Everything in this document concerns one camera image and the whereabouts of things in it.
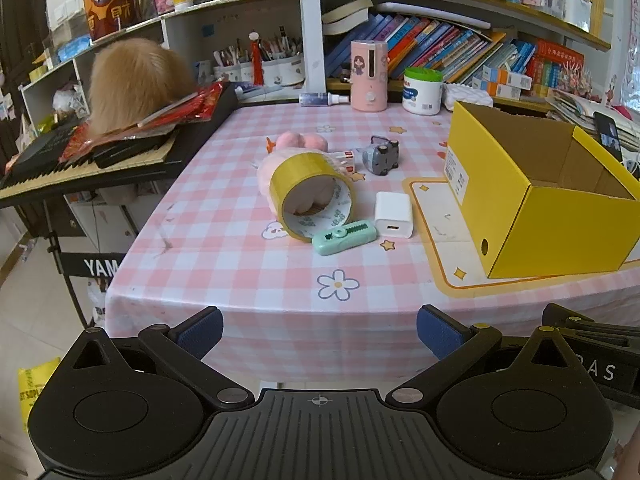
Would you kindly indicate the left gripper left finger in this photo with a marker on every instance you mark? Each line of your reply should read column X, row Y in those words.
column 178, row 352

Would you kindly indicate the yellow tape roll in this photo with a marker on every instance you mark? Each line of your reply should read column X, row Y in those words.
column 336, row 212

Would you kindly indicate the yellow cardboard box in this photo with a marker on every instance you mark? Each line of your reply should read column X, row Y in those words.
column 539, row 197

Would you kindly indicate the red foil packets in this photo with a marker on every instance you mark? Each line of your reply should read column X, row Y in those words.
column 196, row 107

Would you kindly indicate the small spray bottle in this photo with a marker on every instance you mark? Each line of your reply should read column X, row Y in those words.
column 321, row 99

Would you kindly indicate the orange fluffy cat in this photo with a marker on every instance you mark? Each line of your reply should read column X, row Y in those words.
column 132, row 79

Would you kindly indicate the white red small box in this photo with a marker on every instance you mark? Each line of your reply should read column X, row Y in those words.
column 345, row 161

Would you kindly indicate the mint green utility knife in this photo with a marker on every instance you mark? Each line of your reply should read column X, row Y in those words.
column 345, row 237

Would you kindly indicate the black electronic keyboard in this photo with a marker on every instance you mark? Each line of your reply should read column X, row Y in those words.
column 124, row 162

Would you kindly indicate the grey toy car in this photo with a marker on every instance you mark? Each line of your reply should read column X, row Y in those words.
column 380, row 156

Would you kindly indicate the pink humidifier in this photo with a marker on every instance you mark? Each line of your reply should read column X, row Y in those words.
column 368, row 76

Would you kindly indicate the pink checkered tablecloth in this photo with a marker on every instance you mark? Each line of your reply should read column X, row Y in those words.
column 292, row 315

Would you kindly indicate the row of leaning books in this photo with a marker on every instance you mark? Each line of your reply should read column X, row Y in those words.
column 456, row 50

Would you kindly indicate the white jar green lid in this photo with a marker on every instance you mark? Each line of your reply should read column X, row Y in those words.
column 422, row 92

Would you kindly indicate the yellow plastic bag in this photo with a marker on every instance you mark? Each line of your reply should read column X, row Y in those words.
column 30, row 383

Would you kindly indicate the black smartphone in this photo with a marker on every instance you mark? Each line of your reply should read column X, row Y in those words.
column 608, row 135

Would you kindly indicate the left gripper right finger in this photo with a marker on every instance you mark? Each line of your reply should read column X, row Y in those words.
column 458, row 350

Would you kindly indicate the stack of papers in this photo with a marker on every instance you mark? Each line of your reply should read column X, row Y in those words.
column 581, row 111

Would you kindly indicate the pink pig plush toy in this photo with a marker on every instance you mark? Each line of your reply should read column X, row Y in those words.
column 305, row 173

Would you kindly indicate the pink heart plush toy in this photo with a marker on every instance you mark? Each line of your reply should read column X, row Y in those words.
column 310, row 141

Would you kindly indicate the white quilted purse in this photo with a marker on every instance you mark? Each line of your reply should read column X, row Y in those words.
column 454, row 93

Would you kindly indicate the orange white medicine boxes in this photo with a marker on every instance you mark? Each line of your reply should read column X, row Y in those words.
column 499, row 83

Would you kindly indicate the white charger cube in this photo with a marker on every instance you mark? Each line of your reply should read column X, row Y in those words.
column 393, row 215

